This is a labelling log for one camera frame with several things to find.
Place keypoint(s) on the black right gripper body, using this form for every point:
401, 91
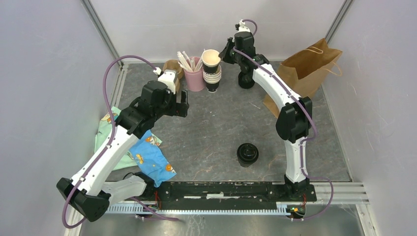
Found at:
236, 56

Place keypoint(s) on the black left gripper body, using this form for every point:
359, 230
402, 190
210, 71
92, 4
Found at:
168, 108

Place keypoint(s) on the black paper coffee cup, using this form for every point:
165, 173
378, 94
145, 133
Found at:
247, 154

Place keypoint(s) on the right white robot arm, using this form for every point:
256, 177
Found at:
295, 112

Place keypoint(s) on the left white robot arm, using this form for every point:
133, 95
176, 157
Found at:
87, 191

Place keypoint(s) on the brown paper takeout bag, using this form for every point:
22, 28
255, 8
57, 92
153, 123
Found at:
305, 71

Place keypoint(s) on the stack of paper cups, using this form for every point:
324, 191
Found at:
212, 81

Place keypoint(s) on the pink metal utensil cup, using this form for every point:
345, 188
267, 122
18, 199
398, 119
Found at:
194, 80

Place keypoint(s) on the stack of black lids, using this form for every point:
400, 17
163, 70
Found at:
245, 81

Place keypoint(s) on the wooden stirrers in wrappers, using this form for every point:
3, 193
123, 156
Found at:
189, 64

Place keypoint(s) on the brown cardboard cup carriers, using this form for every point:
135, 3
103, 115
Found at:
173, 64

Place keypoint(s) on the blue patterned cloth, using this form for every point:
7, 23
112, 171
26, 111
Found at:
150, 159

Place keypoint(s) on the green patterned cloth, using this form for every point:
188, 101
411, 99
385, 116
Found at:
130, 158

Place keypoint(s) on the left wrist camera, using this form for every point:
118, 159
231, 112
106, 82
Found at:
168, 77

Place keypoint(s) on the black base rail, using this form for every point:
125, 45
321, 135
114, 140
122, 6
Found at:
228, 195

